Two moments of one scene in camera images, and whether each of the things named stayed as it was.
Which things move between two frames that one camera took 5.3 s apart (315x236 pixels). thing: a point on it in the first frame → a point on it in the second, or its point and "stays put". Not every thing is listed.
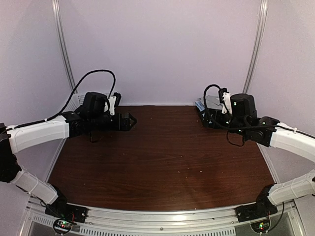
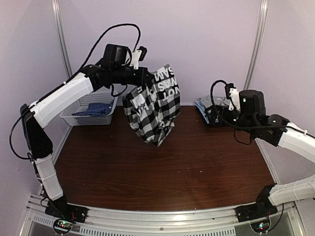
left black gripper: [126, 127] → [141, 80]
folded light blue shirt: [200, 105] stays put
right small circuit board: [261, 226] stays put
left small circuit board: [62, 226] stays put
